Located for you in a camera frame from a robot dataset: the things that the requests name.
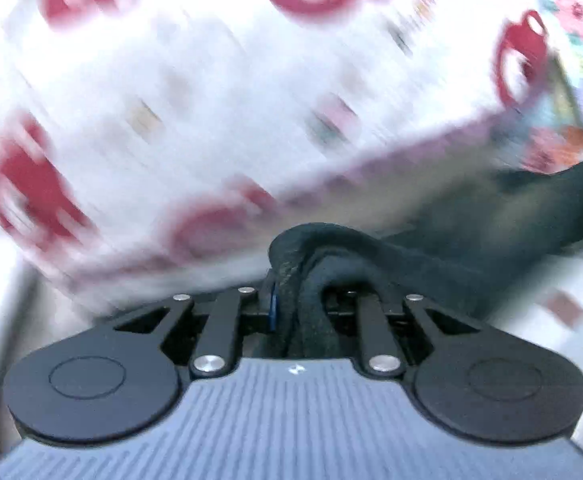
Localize dark green garment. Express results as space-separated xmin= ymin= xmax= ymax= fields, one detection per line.
xmin=268 ymin=146 xmax=583 ymax=361

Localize floral quilt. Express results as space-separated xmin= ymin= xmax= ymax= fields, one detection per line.
xmin=491 ymin=0 xmax=583 ymax=177

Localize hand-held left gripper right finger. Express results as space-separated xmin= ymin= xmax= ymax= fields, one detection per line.
xmin=324 ymin=287 xmax=479 ymax=379

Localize dark denim jeans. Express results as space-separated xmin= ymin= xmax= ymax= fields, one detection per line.
xmin=491 ymin=242 xmax=583 ymax=461

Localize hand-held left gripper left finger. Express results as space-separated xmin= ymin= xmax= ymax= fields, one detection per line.
xmin=113 ymin=282 xmax=279 ymax=379

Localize white bear-print quilt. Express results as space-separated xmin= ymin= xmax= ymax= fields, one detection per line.
xmin=0 ymin=0 xmax=555 ymax=313

